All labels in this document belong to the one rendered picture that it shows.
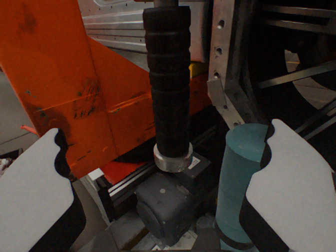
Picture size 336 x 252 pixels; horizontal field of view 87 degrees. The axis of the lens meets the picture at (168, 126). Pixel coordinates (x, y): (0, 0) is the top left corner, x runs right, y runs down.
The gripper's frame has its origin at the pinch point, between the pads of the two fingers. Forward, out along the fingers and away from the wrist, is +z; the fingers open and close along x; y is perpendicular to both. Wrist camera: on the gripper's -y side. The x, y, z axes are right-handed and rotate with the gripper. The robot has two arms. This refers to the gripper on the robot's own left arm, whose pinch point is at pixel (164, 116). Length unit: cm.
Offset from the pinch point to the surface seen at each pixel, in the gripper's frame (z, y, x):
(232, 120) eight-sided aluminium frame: 21.3, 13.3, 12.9
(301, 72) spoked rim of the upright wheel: 23.4, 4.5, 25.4
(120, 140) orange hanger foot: 32.4, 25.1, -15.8
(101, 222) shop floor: 41, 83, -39
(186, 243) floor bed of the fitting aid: 26, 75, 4
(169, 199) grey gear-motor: 23.9, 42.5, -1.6
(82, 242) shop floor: 31, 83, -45
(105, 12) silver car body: 106, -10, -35
